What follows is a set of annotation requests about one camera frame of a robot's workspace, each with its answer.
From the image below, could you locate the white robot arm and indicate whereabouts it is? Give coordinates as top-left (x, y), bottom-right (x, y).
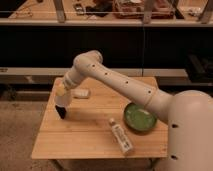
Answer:
top-left (55, 50), bottom-right (213, 171)

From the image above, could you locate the long shelf bench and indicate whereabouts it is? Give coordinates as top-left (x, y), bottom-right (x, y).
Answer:
top-left (0, 67), bottom-right (188, 77)

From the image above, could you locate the wooden table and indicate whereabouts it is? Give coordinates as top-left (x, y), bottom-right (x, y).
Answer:
top-left (31, 78), bottom-right (167, 160)

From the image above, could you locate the green round plate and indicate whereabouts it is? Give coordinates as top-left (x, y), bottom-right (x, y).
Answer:
top-left (123, 103), bottom-right (157, 132)

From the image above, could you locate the tray with items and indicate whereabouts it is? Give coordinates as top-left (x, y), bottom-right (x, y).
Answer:
top-left (113, 0), bottom-right (175, 19)

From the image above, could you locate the black eraser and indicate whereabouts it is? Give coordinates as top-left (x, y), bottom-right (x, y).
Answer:
top-left (56, 106), bottom-right (66, 119)

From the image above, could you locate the black remote control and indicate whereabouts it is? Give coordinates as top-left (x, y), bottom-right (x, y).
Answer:
top-left (73, 3), bottom-right (85, 15)

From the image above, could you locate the white sponge block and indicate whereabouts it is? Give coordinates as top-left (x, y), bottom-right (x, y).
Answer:
top-left (73, 89), bottom-right (90, 99)

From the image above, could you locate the white labelled bottle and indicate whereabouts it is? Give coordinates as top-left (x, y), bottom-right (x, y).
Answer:
top-left (109, 118), bottom-right (133, 155)

